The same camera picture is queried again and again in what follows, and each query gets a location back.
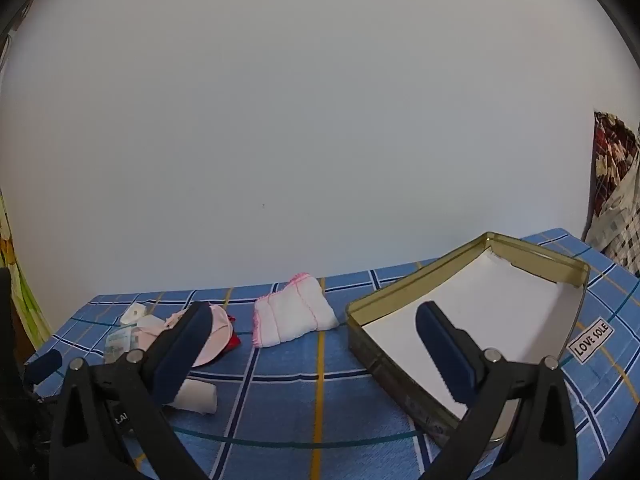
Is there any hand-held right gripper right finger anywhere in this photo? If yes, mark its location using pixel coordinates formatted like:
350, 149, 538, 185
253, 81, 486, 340
415, 301, 581, 480

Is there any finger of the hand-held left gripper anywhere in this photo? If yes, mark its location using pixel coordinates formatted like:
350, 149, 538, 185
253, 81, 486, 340
25, 350, 63, 386

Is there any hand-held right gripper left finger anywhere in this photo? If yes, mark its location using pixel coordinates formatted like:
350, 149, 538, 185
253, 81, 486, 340
49, 301, 213, 480

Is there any pink baby cap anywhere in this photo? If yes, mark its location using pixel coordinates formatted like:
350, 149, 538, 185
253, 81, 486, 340
165, 302, 234, 367

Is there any red drawstring pouch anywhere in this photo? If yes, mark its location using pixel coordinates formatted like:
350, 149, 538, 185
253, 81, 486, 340
224, 314, 242, 350

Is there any white sock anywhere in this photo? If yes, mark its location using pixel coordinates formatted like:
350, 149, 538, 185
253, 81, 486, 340
169, 379, 219, 417

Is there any green tissue packet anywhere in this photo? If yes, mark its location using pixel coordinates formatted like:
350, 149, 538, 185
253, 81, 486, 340
104, 327, 135, 362

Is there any gold metal tin box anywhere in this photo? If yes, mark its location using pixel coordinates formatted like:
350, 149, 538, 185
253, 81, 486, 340
346, 232, 591, 448

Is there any white towel with pink stitching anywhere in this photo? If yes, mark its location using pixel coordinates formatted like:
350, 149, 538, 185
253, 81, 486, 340
252, 272, 339, 349

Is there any green patterned curtain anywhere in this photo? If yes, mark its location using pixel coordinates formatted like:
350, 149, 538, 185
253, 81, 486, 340
0, 187, 53, 353

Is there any blue plaid bed sheet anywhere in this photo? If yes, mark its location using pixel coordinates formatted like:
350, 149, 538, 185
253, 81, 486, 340
25, 228, 640, 480

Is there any beige plaid cloth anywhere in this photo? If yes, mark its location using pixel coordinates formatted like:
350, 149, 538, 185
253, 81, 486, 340
582, 160, 640, 276

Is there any red floral pillow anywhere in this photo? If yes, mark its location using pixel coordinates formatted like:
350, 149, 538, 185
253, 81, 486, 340
592, 110, 640, 221

